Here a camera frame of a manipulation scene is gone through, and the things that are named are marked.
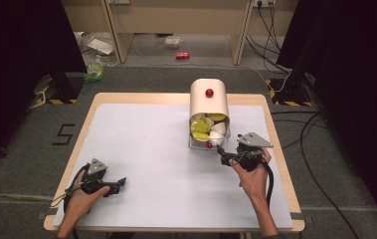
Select white wall power outlet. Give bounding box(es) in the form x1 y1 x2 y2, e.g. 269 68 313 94
253 0 277 9

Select stand base with striped tape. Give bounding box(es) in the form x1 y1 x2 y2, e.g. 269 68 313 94
265 77 315 108
31 73 85 106

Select wooden table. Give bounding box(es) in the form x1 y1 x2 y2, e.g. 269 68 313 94
43 92 306 233

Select person's right hand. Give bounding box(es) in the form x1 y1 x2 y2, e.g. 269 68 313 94
228 147 273 202

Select white roll-top bread box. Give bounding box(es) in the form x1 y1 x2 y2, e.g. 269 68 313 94
188 78 232 151

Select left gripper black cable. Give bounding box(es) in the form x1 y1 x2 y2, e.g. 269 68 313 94
63 163 91 213

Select white table mat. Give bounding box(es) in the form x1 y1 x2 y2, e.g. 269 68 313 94
53 103 293 231

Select black cables from outlet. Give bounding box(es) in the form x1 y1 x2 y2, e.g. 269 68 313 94
245 2 291 74

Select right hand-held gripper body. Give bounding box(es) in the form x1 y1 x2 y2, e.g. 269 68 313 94
236 131 275 172

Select beige wooden desk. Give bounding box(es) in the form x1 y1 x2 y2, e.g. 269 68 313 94
104 0 255 66

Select clear plastic packet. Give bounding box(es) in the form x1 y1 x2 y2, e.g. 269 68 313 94
163 35 183 48

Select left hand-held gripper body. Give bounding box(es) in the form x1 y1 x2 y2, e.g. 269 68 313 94
80 158 119 196

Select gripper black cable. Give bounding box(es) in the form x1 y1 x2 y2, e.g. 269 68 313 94
63 163 91 213
261 161 276 209

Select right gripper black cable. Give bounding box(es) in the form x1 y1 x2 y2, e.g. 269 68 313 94
261 161 276 209

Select black curtain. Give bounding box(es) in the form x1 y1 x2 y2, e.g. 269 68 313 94
276 0 377 228
0 0 88 170

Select person's left hand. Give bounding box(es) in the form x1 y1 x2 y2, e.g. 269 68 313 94
64 170 111 224

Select black floor cable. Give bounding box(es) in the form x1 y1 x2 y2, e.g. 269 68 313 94
271 110 361 239

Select green plastic bag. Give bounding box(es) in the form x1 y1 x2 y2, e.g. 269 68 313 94
83 55 107 84

